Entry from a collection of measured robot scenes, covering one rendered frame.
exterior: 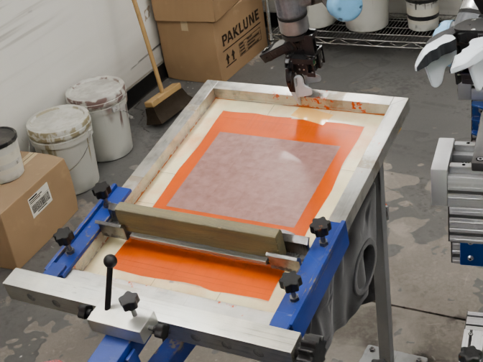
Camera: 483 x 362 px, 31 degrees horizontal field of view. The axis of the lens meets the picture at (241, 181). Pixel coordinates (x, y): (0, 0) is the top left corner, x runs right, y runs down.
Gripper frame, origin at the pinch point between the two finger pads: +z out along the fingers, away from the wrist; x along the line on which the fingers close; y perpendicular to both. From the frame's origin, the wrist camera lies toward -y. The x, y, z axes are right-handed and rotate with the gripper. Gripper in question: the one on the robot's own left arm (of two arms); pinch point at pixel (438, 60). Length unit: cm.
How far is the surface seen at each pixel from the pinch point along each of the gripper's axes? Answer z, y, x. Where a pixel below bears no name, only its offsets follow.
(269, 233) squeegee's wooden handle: -15, 47, 57
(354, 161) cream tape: -54, 51, 64
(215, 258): -12, 56, 73
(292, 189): -39, 52, 72
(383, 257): -88, 105, 91
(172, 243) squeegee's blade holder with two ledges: -8, 51, 81
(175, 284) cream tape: -2, 57, 76
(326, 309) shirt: -33, 80, 64
